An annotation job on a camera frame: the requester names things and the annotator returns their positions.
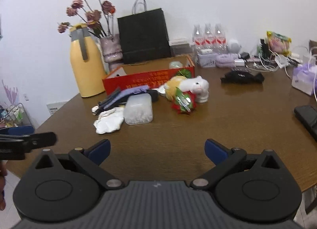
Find white round lamp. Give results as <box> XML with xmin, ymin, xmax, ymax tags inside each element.
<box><xmin>227</xmin><ymin>39</ymin><xmax>242</xmax><ymax>53</ymax></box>

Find white tin box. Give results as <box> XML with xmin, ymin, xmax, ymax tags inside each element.
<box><xmin>197</xmin><ymin>53</ymin><xmax>219</xmax><ymax>68</ymax></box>

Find purple towel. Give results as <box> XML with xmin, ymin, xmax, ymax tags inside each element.
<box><xmin>100</xmin><ymin>85</ymin><xmax>150</xmax><ymax>110</ymax></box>

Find purple gift bag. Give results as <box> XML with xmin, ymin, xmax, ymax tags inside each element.
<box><xmin>291</xmin><ymin>55</ymin><xmax>316</xmax><ymax>96</ymax></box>

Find white charger cables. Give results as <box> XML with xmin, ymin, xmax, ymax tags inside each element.
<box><xmin>234</xmin><ymin>45</ymin><xmax>310</xmax><ymax>78</ymax></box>

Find black fabric strap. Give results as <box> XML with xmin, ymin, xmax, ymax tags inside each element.
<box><xmin>220</xmin><ymin>68</ymin><xmax>265</xmax><ymax>84</ymax></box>

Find red cardboard box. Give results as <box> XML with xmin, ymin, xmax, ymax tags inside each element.
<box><xmin>103</xmin><ymin>55</ymin><xmax>195</xmax><ymax>95</ymax></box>

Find person's left hand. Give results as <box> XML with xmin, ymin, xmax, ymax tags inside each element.
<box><xmin>0</xmin><ymin>161</ymin><xmax>8</xmax><ymax>211</ymax></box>

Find dark blue glasses case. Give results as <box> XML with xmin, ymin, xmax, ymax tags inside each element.
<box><xmin>294</xmin><ymin>106</ymin><xmax>317</xmax><ymax>141</ymax></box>

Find clear container of nuts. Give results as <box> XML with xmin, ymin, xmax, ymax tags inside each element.
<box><xmin>170</xmin><ymin>43</ymin><xmax>193</xmax><ymax>57</ymax></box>

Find white red book box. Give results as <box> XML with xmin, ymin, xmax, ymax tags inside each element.
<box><xmin>169</xmin><ymin>38</ymin><xmax>190</xmax><ymax>46</ymax></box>

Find white earbuds case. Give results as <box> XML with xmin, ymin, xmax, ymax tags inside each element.
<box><xmin>200</xmin><ymin>48</ymin><xmax>213</xmax><ymax>55</ymax></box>

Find black paper shopping bag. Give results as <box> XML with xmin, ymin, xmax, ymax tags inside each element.
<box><xmin>117</xmin><ymin>0</ymin><xmax>171</xmax><ymax>64</ymax></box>

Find white sheep plush toy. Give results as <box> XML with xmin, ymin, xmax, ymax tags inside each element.
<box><xmin>162</xmin><ymin>75</ymin><xmax>209</xmax><ymax>103</ymax></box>

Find black hair clip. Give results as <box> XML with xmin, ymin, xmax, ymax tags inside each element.
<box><xmin>98</xmin><ymin>87</ymin><xmax>121</xmax><ymax>107</ymax></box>

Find white cloth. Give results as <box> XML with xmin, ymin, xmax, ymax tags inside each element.
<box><xmin>94</xmin><ymin>107</ymin><xmax>124</xmax><ymax>135</ymax></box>

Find colourful snack packet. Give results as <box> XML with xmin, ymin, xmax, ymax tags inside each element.
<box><xmin>266</xmin><ymin>31</ymin><xmax>292</xmax><ymax>56</ymax></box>

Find dried pink rose bouquet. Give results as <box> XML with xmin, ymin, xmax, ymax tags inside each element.
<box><xmin>66</xmin><ymin>0</ymin><xmax>116</xmax><ymax>39</ymax></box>

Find yellow thermos jug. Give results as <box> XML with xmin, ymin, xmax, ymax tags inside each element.
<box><xmin>70</xmin><ymin>23</ymin><xmax>106</xmax><ymax>97</ymax></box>

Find water bottle right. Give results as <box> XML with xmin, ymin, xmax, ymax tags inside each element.
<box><xmin>215</xmin><ymin>24</ymin><xmax>227</xmax><ymax>53</ymax></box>

